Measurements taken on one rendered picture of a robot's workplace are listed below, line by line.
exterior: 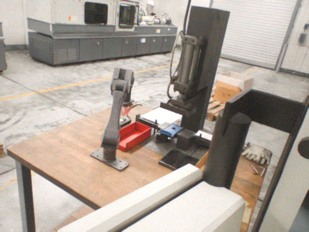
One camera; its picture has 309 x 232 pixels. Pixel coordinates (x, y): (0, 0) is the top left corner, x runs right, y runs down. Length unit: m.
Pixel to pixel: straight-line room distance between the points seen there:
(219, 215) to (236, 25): 10.64
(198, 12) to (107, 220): 1.23
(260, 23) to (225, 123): 10.35
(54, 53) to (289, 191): 6.09
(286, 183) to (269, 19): 10.26
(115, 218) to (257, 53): 10.45
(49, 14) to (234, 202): 6.05
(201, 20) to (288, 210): 1.13
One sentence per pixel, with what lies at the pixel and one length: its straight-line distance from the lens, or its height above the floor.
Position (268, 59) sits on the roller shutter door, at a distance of 10.54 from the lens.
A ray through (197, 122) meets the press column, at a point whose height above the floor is 0.98.
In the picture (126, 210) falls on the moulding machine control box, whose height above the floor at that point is 1.46.
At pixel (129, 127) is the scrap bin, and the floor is 0.94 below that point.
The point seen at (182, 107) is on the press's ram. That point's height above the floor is 1.14.
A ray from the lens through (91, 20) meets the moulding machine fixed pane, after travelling 6.86.
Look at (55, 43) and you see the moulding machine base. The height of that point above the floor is 0.56.
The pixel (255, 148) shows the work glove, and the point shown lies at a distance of 1.64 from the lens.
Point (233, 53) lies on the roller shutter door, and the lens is 10.84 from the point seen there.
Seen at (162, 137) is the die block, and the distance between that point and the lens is 1.47.
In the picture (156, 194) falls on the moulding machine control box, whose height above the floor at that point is 1.46.
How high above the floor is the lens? 1.62
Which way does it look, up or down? 24 degrees down
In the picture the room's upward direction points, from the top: 8 degrees clockwise
